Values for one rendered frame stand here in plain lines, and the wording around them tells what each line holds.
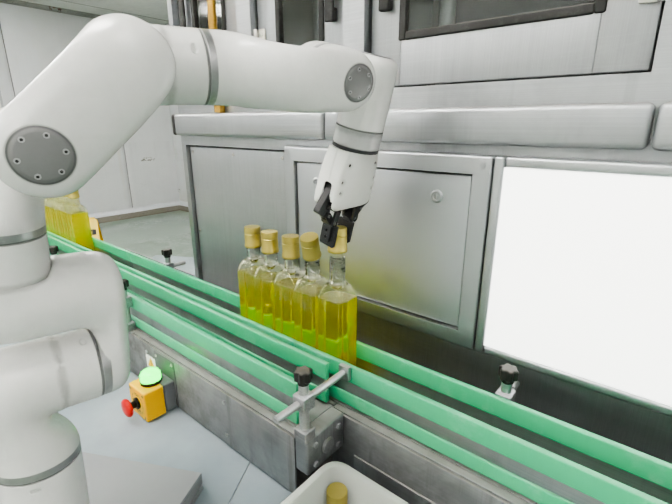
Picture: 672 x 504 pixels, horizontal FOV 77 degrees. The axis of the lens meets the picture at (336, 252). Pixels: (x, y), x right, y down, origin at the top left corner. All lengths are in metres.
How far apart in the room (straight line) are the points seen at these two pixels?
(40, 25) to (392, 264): 6.28
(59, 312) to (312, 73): 0.40
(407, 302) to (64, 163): 0.62
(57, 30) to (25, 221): 6.34
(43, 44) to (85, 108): 6.32
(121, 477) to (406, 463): 0.48
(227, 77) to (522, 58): 0.45
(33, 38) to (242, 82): 6.25
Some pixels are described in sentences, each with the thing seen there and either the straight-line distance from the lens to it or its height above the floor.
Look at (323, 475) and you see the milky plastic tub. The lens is 0.75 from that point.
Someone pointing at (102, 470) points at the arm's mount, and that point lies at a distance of 0.92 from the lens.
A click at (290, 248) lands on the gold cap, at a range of 0.81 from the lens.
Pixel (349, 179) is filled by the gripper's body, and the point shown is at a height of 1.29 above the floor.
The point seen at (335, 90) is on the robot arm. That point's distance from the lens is 0.55.
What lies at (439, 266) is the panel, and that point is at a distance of 0.79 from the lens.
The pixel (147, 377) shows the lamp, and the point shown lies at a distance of 1.02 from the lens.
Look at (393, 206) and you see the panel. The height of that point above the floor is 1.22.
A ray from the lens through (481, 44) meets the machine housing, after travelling 0.78.
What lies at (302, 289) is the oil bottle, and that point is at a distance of 0.79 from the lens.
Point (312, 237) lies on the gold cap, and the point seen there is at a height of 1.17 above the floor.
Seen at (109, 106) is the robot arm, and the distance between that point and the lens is 0.45.
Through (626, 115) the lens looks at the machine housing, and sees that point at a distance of 0.68.
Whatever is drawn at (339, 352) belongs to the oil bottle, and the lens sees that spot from 0.79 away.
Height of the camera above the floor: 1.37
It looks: 17 degrees down
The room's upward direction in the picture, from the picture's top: straight up
